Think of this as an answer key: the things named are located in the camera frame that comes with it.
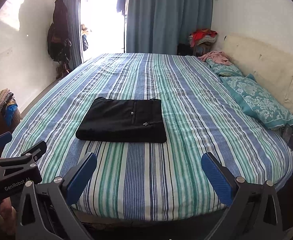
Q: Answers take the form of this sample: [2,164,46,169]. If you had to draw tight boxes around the black pants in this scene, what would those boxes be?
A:
[76,97,167,144]

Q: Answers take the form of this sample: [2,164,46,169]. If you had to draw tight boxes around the person's left hand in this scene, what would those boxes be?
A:
[0,197,17,236]

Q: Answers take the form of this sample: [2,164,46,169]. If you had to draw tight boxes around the clothes pile beside dresser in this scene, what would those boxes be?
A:
[0,88,22,132]

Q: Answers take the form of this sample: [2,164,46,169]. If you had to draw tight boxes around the striped blue green bed sheet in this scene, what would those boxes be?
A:
[2,53,293,222]

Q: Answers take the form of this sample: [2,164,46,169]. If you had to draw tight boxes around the teal patterned pillow front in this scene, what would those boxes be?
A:
[220,76,293,130]

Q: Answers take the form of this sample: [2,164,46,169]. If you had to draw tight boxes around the teal patterned pillow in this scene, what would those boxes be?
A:
[220,76,293,130]
[206,59,243,77]

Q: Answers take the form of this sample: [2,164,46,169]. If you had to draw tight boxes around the dark clothes hanging on stand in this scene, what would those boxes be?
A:
[47,0,72,79]

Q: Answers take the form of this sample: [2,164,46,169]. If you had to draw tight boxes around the teal patterned pillow back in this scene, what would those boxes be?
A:
[206,59,243,77]

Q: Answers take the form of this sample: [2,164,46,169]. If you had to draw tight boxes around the cream padded headboard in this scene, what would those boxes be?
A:
[222,34,293,114]

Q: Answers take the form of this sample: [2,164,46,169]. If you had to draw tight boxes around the pink cloth on bed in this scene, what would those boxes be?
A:
[199,51,232,66]

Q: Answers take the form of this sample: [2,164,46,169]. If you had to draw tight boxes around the red clothes pile on stool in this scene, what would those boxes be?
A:
[188,29,218,56]

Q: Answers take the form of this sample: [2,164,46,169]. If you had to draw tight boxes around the blue curtain left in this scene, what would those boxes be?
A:
[63,0,83,70]

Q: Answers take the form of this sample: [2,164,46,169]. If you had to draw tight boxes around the blue curtain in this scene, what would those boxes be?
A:
[127,0,213,55]
[63,0,83,70]

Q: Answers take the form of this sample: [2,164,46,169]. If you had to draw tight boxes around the blue curtain right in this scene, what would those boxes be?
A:
[127,0,213,55]

